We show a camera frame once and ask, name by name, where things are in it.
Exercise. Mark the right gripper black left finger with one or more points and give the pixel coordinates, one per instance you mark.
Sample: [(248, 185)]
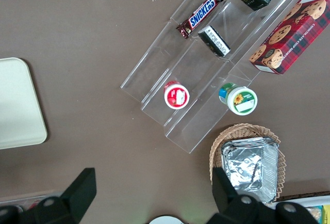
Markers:
[(77, 198)]

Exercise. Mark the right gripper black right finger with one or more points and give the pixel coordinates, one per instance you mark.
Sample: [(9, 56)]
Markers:
[(229, 200)]

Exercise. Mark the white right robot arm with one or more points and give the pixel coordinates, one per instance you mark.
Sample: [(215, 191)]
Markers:
[(166, 220)]

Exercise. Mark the light tan wicker basket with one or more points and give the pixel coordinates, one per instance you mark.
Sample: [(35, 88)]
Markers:
[(219, 141)]

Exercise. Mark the cream plastic tray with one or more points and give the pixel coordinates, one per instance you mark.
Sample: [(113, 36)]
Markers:
[(18, 105)]

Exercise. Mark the stacked aluminium foil containers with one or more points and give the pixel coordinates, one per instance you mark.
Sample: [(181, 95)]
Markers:
[(247, 164)]

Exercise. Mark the white plastic snack bin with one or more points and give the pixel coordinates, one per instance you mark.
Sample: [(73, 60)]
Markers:
[(304, 202)]

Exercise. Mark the yellow snack packet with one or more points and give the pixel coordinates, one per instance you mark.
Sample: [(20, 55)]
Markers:
[(326, 215)]

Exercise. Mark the green lidded yogurt cup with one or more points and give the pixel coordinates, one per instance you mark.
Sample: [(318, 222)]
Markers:
[(242, 101)]

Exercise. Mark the red lidded yogurt cup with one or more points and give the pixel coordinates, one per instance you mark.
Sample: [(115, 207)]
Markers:
[(176, 96)]

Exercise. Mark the clear acrylic stepped stand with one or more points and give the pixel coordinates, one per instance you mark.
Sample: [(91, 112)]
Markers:
[(159, 79)]

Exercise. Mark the red tartan cookie box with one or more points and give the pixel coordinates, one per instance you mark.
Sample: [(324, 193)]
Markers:
[(291, 43)]

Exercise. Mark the Snickers chocolate bar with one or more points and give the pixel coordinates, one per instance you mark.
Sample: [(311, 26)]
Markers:
[(201, 13)]

